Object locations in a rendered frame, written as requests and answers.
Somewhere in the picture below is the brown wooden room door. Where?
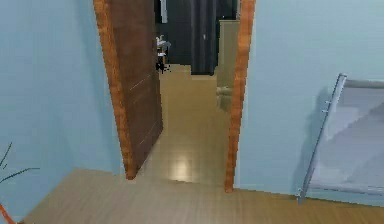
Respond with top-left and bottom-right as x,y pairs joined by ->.
105,0 -> 164,174

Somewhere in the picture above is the beige room door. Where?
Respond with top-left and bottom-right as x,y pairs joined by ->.
215,19 -> 240,113

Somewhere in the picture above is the black tall cabinet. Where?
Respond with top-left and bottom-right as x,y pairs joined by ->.
190,0 -> 218,76

